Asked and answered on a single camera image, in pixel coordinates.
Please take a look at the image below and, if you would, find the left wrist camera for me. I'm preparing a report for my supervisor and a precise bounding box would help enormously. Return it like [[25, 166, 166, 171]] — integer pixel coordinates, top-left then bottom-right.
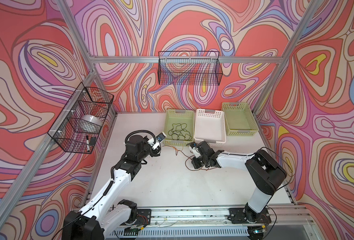
[[152, 132, 167, 150]]

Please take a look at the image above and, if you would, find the black wire basket wall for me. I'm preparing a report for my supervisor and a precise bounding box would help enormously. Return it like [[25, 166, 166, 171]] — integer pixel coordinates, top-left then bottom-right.
[[47, 83, 114, 154], [158, 50, 223, 86]]

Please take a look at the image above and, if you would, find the black cable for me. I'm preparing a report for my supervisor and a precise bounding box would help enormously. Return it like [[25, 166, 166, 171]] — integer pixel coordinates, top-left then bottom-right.
[[168, 122, 193, 141]]

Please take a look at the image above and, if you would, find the left green plastic basket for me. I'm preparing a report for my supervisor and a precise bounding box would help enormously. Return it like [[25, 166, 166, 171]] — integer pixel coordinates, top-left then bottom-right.
[[164, 109, 195, 147]]

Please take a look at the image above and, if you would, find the white plastic basket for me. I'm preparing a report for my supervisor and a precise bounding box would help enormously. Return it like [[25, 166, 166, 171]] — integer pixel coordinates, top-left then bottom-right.
[[194, 109, 226, 146]]

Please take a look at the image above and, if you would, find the black wire basket left wall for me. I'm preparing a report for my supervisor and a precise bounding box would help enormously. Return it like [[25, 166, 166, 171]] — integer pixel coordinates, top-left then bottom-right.
[[47, 83, 114, 154]]

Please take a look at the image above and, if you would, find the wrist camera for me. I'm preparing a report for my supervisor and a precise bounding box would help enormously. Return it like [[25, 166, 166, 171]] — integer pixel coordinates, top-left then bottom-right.
[[152, 132, 167, 150], [189, 143, 202, 159]]

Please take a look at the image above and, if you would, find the black wire basket back wall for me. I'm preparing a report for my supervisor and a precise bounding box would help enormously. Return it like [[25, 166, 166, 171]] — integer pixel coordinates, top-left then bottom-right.
[[158, 50, 223, 86]]

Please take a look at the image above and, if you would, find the white bowl in wire basket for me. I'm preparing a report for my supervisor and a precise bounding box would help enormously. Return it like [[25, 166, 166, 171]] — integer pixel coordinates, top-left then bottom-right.
[[81, 115, 103, 127]]

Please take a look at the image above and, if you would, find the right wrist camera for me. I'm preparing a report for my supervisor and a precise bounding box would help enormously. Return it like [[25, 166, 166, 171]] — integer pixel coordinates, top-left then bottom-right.
[[189, 143, 202, 159]]

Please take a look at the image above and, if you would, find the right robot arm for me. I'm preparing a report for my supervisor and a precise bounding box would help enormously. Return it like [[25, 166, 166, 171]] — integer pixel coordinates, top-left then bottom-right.
[[189, 141, 288, 224]]

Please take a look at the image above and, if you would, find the orange cable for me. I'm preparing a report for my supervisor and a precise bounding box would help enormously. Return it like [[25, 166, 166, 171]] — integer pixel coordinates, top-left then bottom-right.
[[168, 145, 196, 160]]

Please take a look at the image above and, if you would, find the green plastic basket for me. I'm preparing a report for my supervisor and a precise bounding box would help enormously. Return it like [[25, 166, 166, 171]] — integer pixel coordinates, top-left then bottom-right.
[[222, 102, 259, 136], [164, 109, 195, 147]]

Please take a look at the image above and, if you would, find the right green plastic basket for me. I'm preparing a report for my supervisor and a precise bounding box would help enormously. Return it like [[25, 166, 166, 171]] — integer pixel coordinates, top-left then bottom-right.
[[222, 102, 259, 136]]

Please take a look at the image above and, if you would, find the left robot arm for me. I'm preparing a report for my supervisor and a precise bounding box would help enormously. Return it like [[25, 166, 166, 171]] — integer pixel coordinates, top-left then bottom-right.
[[59, 130, 166, 240]]

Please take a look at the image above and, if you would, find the red cable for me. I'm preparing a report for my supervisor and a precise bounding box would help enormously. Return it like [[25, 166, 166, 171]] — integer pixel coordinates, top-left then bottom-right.
[[168, 145, 220, 172]]

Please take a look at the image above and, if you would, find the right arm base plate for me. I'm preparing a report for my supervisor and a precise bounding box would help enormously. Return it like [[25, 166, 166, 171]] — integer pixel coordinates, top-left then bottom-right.
[[227, 208, 272, 225]]

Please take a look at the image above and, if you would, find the black marker in wire basket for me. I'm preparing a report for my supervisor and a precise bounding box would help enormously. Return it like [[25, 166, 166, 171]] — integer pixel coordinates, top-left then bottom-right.
[[86, 135, 91, 153]]

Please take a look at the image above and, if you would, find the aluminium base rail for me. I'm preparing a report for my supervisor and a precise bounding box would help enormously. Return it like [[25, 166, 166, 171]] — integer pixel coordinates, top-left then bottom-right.
[[99, 205, 315, 230]]

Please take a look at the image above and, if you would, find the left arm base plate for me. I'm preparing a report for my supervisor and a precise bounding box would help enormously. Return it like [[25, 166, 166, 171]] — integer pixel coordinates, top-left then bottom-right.
[[118, 209, 152, 228]]

